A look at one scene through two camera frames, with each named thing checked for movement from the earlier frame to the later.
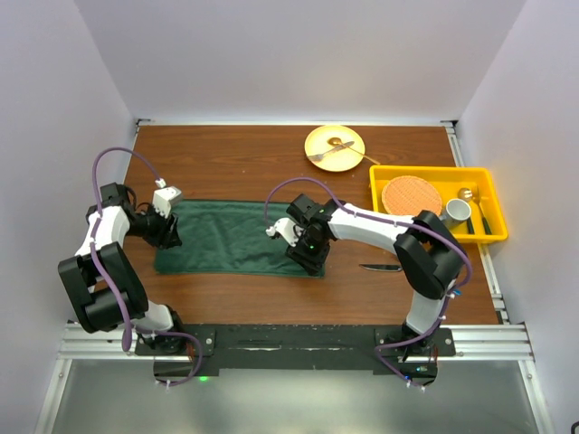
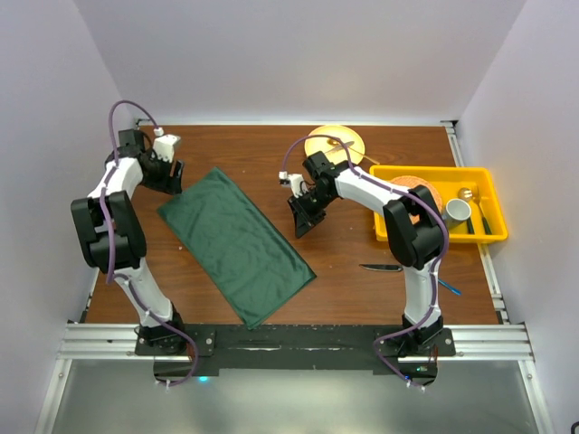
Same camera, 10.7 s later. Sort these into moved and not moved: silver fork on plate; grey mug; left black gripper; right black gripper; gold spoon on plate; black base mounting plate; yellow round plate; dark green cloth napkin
Moved: right black gripper; left black gripper; dark green cloth napkin
Not moved: silver fork on plate; black base mounting plate; grey mug; yellow round plate; gold spoon on plate
